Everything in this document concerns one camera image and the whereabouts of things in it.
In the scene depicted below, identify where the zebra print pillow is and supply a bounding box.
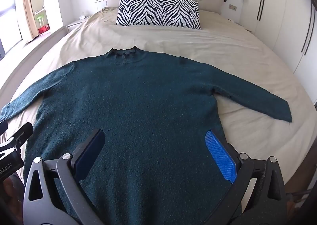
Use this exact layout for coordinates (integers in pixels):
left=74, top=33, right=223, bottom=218
left=116, top=0, right=201, bottom=30

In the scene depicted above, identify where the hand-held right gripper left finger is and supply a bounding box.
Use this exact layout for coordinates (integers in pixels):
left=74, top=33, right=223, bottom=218
left=23, top=129, right=106, bottom=225

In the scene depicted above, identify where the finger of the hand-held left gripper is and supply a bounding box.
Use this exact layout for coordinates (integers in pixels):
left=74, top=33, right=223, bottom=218
left=9, top=122, right=34, bottom=147

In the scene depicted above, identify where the dark teal knit sweater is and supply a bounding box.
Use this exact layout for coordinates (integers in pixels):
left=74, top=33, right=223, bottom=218
left=0, top=46, right=293, bottom=225

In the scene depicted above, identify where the black framed window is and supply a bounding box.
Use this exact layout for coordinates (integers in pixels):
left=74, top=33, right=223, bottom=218
left=0, top=0, right=23, bottom=51

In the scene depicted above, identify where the white nightstand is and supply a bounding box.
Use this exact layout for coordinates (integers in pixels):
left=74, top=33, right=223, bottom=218
left=67, top=18, right=87, bottom=33

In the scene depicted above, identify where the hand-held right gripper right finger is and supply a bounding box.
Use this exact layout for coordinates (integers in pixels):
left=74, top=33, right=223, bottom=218
left=203, top=130, right=289, bottom=225

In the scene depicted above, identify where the white wardrobe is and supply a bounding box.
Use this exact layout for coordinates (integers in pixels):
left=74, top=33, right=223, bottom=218
left=245, top=0, right=317, bottom=74

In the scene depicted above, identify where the beige bed with headboard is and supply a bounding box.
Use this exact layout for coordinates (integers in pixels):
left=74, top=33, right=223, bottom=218
left=0, top=6, right=317, bottom=191

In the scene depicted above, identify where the white wall shelf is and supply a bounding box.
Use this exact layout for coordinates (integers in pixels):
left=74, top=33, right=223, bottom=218
left=30, top=0, right=53, bottom=35

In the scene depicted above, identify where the beige curtain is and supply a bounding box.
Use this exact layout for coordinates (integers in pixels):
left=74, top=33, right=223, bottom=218
left=14, top=0, right=34, bottom=43

